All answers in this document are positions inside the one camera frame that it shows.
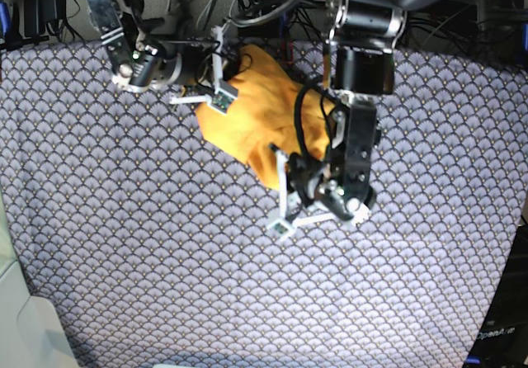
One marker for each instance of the black OpenArm case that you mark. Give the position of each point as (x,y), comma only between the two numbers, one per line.
(502,340)

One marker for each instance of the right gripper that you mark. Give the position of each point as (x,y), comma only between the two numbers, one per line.
(177,62)

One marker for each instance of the white plastic bin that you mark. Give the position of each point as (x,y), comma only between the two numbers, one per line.
(31,333)

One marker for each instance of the blue fan-patterned tablecloth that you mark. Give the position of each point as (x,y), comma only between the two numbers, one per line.
(152,244)

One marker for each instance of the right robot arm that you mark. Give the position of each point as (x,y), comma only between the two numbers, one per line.
(121,25)

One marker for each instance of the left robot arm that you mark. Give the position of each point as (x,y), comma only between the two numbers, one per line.
(359,68)

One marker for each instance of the yellow T-shirt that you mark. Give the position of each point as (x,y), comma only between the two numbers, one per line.
(262,115)

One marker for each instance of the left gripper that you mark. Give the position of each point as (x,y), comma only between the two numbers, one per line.
(336,187)

